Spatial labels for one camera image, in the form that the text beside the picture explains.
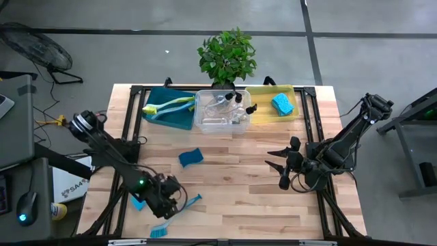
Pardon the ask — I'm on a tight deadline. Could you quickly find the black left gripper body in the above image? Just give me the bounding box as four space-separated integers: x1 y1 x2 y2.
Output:
146 176 188 220

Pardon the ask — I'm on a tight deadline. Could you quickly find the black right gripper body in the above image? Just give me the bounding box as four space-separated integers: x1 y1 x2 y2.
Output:
279 136 310 189

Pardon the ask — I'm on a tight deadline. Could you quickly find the blue dish brush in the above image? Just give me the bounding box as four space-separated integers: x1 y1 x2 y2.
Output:
149 193 203 238
149 100 196 121

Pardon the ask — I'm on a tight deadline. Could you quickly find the dark blue sponge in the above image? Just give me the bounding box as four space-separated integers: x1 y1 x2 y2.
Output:
178 147 205 168

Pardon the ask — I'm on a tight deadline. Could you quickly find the clear pump bottle black top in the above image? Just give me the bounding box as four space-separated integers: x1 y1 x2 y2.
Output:
231 103 259 126
201 115 242 126
206 91 236 110
223 92 244 117

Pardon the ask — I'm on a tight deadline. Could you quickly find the yellow plastic bin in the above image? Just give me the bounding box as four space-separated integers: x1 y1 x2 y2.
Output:
244 84 300 124

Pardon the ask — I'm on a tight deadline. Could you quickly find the teal plastic bin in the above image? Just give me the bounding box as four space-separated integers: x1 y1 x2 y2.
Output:
141 86 198 131

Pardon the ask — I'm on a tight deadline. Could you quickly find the clear plastic bin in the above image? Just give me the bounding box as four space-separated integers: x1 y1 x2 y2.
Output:
194 89 253 134

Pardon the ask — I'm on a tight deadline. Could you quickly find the white cardboard box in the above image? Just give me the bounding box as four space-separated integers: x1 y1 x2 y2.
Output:
51 155 93 204

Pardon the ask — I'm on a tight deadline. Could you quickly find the black diagonal beam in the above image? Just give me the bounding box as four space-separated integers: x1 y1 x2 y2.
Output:
33 142 93 181

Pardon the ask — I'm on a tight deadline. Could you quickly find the green plant in black pot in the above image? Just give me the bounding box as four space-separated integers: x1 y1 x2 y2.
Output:
197 27 259 93

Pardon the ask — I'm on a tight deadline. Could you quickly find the dark grey desk top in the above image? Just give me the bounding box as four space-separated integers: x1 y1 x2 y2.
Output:
0 157 53 242

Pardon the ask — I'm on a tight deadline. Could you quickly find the yellow power connector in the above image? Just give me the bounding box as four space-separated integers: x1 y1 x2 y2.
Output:
36 115 67 127

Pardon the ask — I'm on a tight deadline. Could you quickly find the black floor box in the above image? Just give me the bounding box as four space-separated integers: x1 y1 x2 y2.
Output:
419 161 437 188

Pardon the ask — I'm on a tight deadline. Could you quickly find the black computer mouse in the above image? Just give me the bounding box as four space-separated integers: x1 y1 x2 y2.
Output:
16 191 39 227

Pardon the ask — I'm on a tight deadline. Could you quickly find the black metal stand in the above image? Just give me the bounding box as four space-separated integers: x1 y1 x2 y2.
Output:
377 87 437 199

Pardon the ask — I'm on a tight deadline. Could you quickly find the black keyboard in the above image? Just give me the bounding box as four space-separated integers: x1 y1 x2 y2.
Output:
0 174 10 216

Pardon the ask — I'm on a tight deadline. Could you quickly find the black tape strip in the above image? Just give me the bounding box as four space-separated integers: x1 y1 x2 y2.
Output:
16 83 38 96

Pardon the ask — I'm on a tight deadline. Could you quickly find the white grey device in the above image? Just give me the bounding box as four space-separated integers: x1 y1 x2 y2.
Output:
0 94 16 120

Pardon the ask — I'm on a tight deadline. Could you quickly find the black floor fan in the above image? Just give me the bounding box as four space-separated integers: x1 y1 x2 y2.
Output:
0 22 85 85

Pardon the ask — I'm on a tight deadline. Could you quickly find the silver metal bracket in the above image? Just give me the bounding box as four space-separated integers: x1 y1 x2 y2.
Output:
108 238 147 246
299 240 338 246

